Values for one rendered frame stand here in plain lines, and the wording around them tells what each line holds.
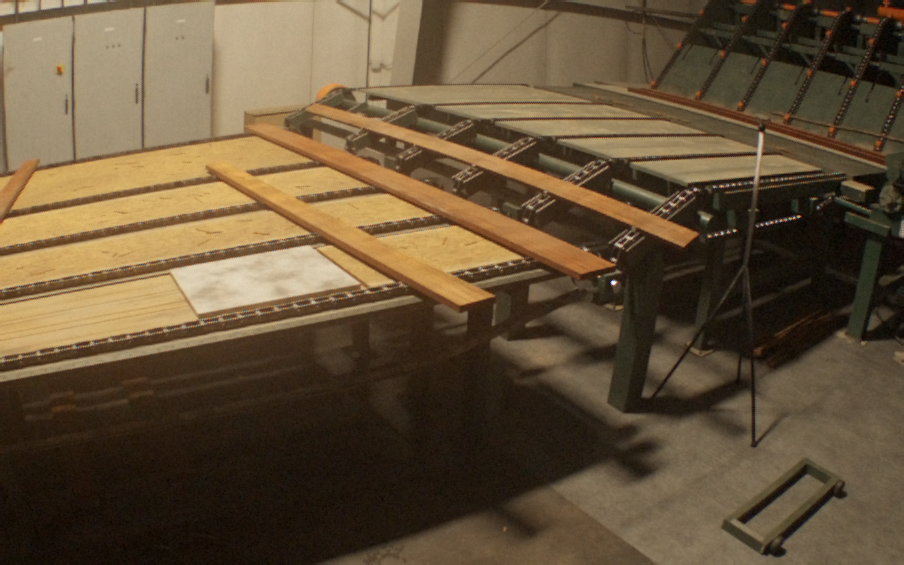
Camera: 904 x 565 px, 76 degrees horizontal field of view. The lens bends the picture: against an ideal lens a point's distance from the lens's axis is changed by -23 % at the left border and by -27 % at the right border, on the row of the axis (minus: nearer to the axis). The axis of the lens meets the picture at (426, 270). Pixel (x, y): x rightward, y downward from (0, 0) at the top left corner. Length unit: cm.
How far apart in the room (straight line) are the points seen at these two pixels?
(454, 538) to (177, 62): 605
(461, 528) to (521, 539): 23
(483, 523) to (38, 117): 610
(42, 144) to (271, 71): 300
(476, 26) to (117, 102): 501
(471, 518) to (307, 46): 689
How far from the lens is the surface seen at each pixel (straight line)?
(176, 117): 775
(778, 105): 795
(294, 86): 877
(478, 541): 268
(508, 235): 305
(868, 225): 486
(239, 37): 850
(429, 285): 249
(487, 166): 407
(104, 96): 758
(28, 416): 364
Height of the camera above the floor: 179
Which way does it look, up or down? 20 degrees down
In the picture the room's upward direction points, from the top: 2 degrees clockwise
